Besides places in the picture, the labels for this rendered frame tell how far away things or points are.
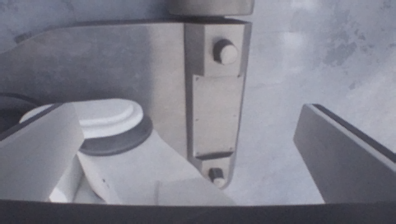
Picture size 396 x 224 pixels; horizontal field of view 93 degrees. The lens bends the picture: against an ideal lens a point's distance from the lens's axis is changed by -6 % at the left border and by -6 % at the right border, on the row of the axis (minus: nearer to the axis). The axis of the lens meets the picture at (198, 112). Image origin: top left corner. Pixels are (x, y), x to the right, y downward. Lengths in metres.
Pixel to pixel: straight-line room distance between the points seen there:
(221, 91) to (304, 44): 0.41
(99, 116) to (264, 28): 0.55
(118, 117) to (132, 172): 0.10
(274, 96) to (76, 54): 0.65
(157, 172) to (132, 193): 0.05
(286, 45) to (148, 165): 0.60
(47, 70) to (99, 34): 0.14
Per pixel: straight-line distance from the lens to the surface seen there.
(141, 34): 0.45
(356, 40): 0.96
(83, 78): 0.50
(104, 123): 0.35
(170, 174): 0.30
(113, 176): 0.32
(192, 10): 0.44
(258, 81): 0.75
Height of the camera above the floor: 0.62
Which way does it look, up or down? 59 degrees down
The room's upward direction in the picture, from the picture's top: 158 degrees clockwise
